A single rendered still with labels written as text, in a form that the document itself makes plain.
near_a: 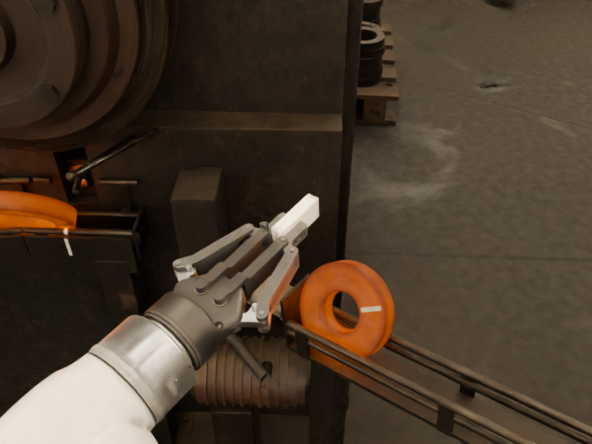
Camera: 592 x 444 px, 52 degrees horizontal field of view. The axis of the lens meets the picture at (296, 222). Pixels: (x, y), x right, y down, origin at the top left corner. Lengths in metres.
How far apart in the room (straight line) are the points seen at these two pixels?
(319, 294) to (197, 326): 0.40
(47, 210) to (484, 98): 2.37
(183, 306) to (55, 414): 0.14
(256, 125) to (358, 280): 0.33
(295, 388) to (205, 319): 0.55
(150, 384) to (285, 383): 0.57
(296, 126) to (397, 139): 1.65
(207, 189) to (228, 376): 0.33
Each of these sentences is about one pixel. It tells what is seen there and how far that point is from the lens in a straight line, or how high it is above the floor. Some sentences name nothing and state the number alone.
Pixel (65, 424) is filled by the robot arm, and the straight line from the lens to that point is 0.52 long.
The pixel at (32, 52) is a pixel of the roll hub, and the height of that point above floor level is 1.08.
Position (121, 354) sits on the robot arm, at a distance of 0.55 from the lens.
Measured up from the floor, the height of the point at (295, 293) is 0.71.
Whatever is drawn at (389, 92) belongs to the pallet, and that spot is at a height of 0.14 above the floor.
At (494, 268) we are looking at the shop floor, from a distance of 2.11.
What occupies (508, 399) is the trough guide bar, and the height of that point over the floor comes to 0.69.
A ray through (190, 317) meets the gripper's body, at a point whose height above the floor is 0.98.
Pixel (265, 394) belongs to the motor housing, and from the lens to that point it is 1.11.
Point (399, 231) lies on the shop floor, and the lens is 2.17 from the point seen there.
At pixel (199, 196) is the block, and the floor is 0.80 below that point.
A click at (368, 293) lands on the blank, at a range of 0.90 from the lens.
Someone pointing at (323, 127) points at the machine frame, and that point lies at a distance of 1.03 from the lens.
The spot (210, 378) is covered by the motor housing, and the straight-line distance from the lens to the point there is 1.11.
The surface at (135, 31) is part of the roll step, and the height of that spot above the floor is 1.09.
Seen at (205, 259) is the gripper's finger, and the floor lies 0.97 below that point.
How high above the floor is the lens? 1.41
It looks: 40 degrees down
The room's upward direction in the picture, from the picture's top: straight up
